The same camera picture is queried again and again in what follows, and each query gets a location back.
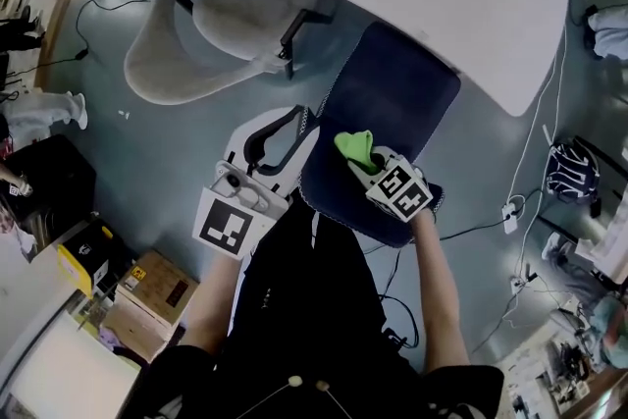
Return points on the person's left forearm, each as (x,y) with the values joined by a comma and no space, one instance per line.
(216,304)

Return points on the green cleaning cloth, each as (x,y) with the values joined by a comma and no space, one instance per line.
(358,147)

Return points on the patterned dark backpack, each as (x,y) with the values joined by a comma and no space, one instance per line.
(571,172)

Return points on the person's black clothing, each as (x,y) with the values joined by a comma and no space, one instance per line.
(304,299)

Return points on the white power strip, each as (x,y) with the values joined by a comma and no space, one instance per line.
(510,218)
(516,285)

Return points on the person's right forearm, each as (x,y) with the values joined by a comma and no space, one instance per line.
(439,299)

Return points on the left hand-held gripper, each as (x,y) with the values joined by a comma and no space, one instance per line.
(221,223)

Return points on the navy blue chair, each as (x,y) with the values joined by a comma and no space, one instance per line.
(392,83)

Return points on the black bag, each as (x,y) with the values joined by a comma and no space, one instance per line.
(49,176)

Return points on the small white scrap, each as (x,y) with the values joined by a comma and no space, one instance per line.
(123,114)

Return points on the grey fabric armchair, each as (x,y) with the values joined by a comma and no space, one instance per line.
(162,83)

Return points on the yellow black case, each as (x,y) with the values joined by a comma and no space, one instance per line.
(73,265)

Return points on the cardboard box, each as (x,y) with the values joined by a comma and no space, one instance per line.
(157,289)

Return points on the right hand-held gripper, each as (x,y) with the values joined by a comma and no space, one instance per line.
(400,191)

